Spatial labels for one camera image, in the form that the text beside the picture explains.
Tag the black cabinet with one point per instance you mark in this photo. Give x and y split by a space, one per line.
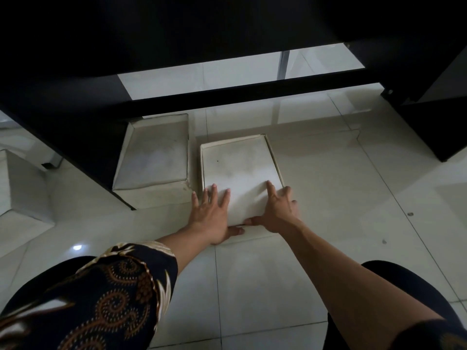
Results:
437 116

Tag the person's left middle finger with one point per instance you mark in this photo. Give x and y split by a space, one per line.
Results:
214 195

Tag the person's left little finger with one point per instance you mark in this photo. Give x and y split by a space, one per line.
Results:
195 201

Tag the patterned batik right sleeve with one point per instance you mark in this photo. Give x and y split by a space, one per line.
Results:
430 337

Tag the person's left hand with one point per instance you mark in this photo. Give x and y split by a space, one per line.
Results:
209 220

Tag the person's left forearm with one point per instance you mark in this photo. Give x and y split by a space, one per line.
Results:
182 244

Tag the person's left thumb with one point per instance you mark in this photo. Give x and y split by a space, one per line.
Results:
236 232

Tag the person's right hand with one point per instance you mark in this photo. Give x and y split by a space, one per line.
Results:
279 215

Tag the black table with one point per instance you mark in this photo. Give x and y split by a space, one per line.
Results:
109 50

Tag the patterned batik left sleeve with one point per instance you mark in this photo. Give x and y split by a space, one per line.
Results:
109 295

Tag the metal pole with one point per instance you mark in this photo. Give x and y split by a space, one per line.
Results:
283 63

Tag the person's right thumb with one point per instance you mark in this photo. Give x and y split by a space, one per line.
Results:
253 221

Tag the patterned batik sleeve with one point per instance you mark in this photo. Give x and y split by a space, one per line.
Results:
430 337
109 295

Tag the large white box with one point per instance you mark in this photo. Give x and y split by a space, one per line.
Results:
22 189

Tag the tall white cardboard box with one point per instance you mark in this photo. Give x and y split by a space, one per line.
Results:
153 156

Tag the person's right forearm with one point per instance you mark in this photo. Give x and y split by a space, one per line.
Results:
350 287

